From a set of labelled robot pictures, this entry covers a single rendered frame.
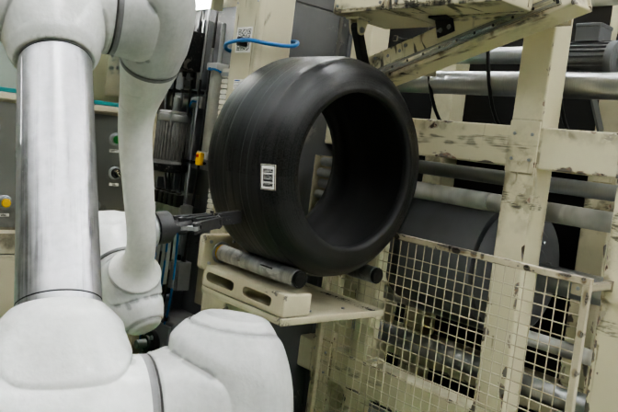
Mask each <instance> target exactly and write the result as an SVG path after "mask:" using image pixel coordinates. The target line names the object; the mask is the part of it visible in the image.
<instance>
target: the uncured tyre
mask: <svg viewBox="0 0 618 412"><path fill-rule="evenodd" d="M321 112H322V114H323V115H324V117H325V119H326V123H327V125H328V128H329V131H330V135H331V140H332V148H333V158H332V167H331V172H330V176H329V180H328V182H327V185H326V189H325V191H324V193H323V195H322V196H321V198H320V200H319V201H318V203H317V204H316V205H315V206H314V208H313V209H312V210H311V211H310V212H309V213H308V214H306V215H305V214H304V212H303V207H302V204H301V200H300V194H299V185H298V174H299V164H300V158H301V154H302V150H303V145H304V142H305V139H306V137H307V135H308V132H309V131H310V129H311V127H312V126H313V124H314V122H315V120H316V119H317V118H318V116H319V115H320V114H321ZM261 164H267V165H276V190H267V189H260V168H261ZM418 165H419V153H418V137H417V132H416V128H415V125H414V121H413V119H412V117H411V114H410V112H409V109H408V107H407V105H406V102H405V100H404V98H403V97H402V95H401V93H400V92H399V90H398V89H397V87H396V86H395V84H394V83H393V82H392V81H391V80H390V79H389V78H388V77H387V76H386V75H385V74H384V73H383V72H381V71H380V70H379V69H377V68H375V67H374V66H372V65H370V64H368V63H365V62H362V61H360V60H357V59H354V58H350V57H344V56H315V57H289V58H283V59H279V60H277V61H274V62H272V63H269V64H267V65H265V66H263V67H261V68H259V69H257V70H256V71H255V72H253V73H252V74H250V75H249V76H248V77H246V78H245V79H244V80H243V81H242V82H241V83H240V84H239V85H238V86H237V87H236V88H235V90H234V91H233V92H232V93H231V95H230V96H229V98H227V100H226V101H225V103H224V105H223V107H222V109H221V111H220V113H219V115H218V118H217V120H216V122H215V125H214V128H213V131H212V137H211V141H210V146H209V153H208V182H209V189H210V193H211V197H212V203H213V206H214V209H215V211H216V212H229V211H236V210H239V211H242V222H241V223H235V224H228V225H224V226H223V227H224V228H225V230H226V231H227V233H228V234H229V235H230V236H231V237H232V238H233V239H234V240H235V241H236V242H237V243H238V244H239V245H240V246H241V247H242V248H243V249H244V250H246V251H247V252H248V253H251V254H254V255H257V256H260V257H263V258H266V259H269V260H272V261H275V262H278V263H281V264H283V265H286V266H289V267H292V268H295V269H301V270H303V271H305V272H307V273H310V274H306V275H310V276H316V277H327V276H338V275H343V274H347V273H350V272H352V271H354V270H356V269H359V268H361V267H363V266H364V265H366V264H367V263H369V262H370V261H371V260H373V259H374V258H375V257H376V256H377V255H379V254H380V253H381V252H382V250H383V249H384V248H385V247H386V246H387V245H388V244H389V242H390V241H391V240H392V239H393V238H394V236H395V235H396V233H397V232H398V230H399V229H400V227H401V225H402V224H403V222H404V220H405V218H406V216H407V214H408V211H409V209H410V206H411V203H412V200H413V198H414V194H415V190H416V186H417V182H418Z"/></svg>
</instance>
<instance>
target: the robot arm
mask: <svg viewBox="0 0 618 412"><path fill-rule="evenodd" d="M195 20H196V0H0V42H2V44H3V46H4V48H5V50H6V54H7V57H8V59H9V61H10V62H11V63H12V64H13V65H14V66H15V68H16V69H17V113H16V158H17V171H16V227H15V283H14V307H13V308H11V309H10V310H8V311H7V312H6V313H5V314H4V315H3V316H2V317H1V318H0V412H293V389H292V376H291V371H290V366H289V362H288V359H287V355H286V352H285V349H284V347H283V344H282V342H281V341H280V339H279V338H278V336H277V334H276V332H275V330H274V329H273V327H272V325H271V324H270V322H269V321H268V320H267V319H265V318H263V317H261V316H258V315H252V314H249V313H244V312H239V311H233V310H224V309H209V310H203V311H200V312H198V313H196V314H195V315H194V316H190V317H188V318H186V319H185V320H183V321H182V322H181V323H180V324H179V325H178V326H177V327H175V328H174V330H173V331H172V332H171V334H170V337H169V343H168V346H165V347H162V348H160V349H156V350H153V351H151V352H148V353H145V354H132V346H131V344H130V341H129V340H128V337H127V334H130V335H133V336H140V335H143V334H146V333H148V332H150V331H152V330H154V329H155V328H157V327H158V326H159V325H160V322H161V321H162V319H163V317H164V300H163V297H162V294H161V293H162V285H161V269H160V266H159V264H158V262H157V261H156V260H155V248H156V246H157V245H162V244H168V243H170V242H172V241H173V239H174V237H175V235H176V234H179V235H185V234H186V233H192V232H193V234H194V235H197V234H199V233H202V232H206V231H210V230H214V229H221V228H222V227H223V225H228V224H235V223H241V222H242V211H239V210H236V211H229V212H217V213H214V211H211V213H210V214H208V213H207V212H205V213H193V214H181V215H172V214H171V213H170V212H168V211H157V212H156V211H155V184H154V164H153V128H154V122H155V115H156V112H157V111H158V109H159V107H160V104H161V103H162V101H163V99H164V97H165V95H166V93H167V91H168V89H169V88H170V87H171V86H172V84H173V82H174V81H175V79H176V77H177V74H178V72H179V69H180V67H181V65H182V64H183V62H184V60H185V58H186V56H187V54H188V51H189V45H190V43H191V39H192V35H193V31H194V27H195ZM101 54H108V55H114V56H117V57H120V98H119V115H118V141H119V155H120V172H121V182H122V191H123V200H124V210H125V212H119V211H98V196H97V155H96V134H95V112H94V91H93V70H94V69H95V68H96V66H97V64H98V62H99V60H100V57H101Z"/></svg>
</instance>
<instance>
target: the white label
mask: <svg viewBox="0 0 618 412"><path fill-rule="evenodd" d="M260 189H267V190H276V165H267V164H261V168H260Z"/></svg>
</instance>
